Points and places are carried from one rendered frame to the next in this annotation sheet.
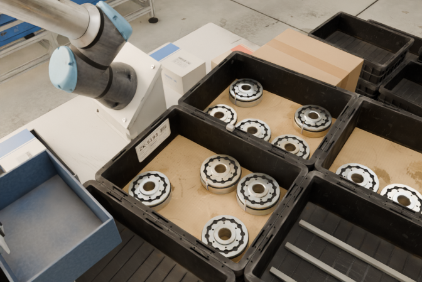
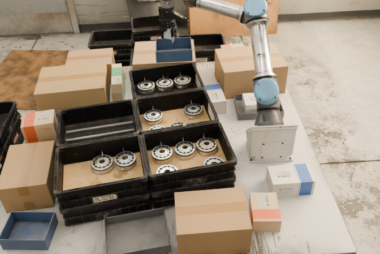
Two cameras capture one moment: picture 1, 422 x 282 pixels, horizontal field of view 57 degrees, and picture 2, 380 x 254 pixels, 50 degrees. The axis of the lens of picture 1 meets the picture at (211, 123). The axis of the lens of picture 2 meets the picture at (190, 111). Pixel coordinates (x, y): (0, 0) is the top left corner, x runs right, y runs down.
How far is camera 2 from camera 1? 2.18 m
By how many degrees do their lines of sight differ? 87
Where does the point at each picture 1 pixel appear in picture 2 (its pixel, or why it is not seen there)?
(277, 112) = not seen: hidden behind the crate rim
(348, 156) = (138, 174)
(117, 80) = (259, 114)
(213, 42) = (318, 231)
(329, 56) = (199, 220)
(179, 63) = (282, 172)
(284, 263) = (130, 127)
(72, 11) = (256, 63)
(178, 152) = not seen: hidden behind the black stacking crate
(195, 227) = (167, 116)
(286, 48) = (229, 207)
